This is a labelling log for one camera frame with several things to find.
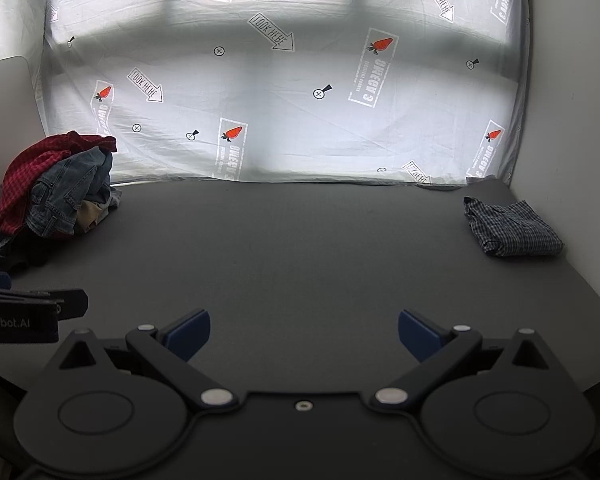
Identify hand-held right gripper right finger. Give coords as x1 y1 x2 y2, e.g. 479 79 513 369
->
373 309 587 411

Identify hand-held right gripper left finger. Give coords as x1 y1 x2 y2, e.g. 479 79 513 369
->
28 309 241 411

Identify red checked shirt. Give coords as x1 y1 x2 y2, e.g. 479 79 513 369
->
0 131 118 235

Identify dark blue garment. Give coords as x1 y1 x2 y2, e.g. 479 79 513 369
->
0 184 48 277

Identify tan garment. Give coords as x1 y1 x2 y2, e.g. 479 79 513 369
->
74 199 113 235

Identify blue denim jeans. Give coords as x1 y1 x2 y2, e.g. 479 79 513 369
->
26 146 115 239

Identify grey mat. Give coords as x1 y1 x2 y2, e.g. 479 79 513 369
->
0 179 600 397

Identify folded blue checked shirt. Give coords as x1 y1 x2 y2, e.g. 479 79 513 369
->
463 196 565 258

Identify white printed sheet backdrop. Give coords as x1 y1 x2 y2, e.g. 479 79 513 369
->
0 0 531 186

